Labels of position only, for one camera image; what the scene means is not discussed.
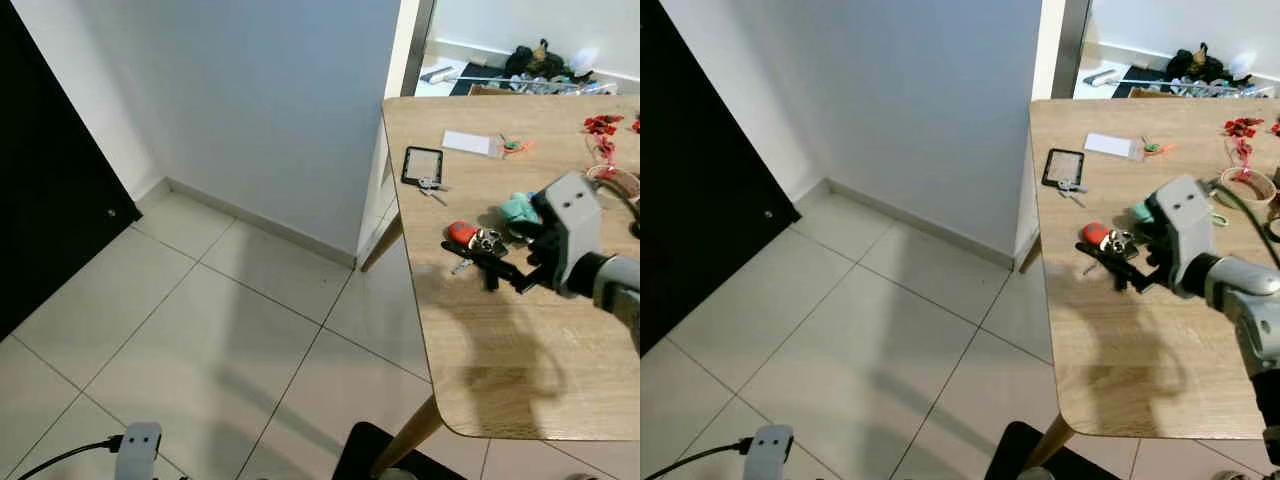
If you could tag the small silver keys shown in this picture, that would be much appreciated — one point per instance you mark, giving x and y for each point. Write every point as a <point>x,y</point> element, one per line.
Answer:
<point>430,187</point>
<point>1068,187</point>

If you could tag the black door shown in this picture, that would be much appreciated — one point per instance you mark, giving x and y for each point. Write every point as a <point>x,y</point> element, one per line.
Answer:
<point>40,200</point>
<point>690,200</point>

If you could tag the wooden table leg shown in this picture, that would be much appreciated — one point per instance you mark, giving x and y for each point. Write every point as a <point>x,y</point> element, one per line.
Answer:
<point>382,245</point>
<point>1028,255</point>
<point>415,435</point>
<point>1050,440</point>

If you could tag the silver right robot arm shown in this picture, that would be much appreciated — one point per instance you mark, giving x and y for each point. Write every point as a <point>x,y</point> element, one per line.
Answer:
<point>1245,285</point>
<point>620,275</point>

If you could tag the teal soft object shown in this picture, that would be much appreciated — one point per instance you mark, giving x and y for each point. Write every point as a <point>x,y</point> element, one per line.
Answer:
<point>520,207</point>
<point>1143,211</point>

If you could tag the small grey object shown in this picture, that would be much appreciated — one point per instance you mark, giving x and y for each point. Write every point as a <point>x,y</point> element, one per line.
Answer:
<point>1097,76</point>
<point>437,73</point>

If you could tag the grey door frame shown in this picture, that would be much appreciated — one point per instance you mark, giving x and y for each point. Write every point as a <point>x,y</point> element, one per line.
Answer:
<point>420,45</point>
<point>1072,45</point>

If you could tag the white round object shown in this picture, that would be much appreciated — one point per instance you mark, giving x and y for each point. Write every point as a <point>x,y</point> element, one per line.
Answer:
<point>588,58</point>
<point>1243,62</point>

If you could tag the red key fob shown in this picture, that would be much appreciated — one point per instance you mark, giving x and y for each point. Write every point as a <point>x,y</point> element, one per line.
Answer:
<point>461,234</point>
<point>1095,235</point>

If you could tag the white card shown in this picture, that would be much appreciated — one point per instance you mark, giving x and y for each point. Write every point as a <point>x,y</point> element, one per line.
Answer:
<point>1108,145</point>
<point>468,142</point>

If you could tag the green orange keyring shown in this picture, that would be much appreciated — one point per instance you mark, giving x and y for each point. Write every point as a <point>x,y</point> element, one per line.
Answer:
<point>513,147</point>
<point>1153,149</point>

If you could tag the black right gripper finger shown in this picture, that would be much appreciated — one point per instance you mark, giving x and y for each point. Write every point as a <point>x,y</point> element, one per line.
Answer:
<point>490,262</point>
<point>1143,283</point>
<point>512,280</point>
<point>1120,264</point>

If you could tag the black rounded object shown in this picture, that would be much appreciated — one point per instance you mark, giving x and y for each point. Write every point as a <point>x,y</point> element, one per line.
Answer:
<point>1010,455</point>
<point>360,455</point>

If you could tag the black bag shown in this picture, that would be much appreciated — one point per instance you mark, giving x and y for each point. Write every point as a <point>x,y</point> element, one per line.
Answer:
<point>535,65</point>
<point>1195,65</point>

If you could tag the light wooden table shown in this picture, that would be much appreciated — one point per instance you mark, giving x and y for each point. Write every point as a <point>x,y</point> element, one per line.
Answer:
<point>520,350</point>
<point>1150,360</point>

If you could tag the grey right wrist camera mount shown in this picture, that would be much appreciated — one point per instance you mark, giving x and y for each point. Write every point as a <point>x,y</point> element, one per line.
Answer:
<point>572,215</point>
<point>1185,215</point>

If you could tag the dark mat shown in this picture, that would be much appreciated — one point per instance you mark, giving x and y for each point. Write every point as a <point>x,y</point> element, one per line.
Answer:
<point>470,82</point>
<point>1130,88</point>

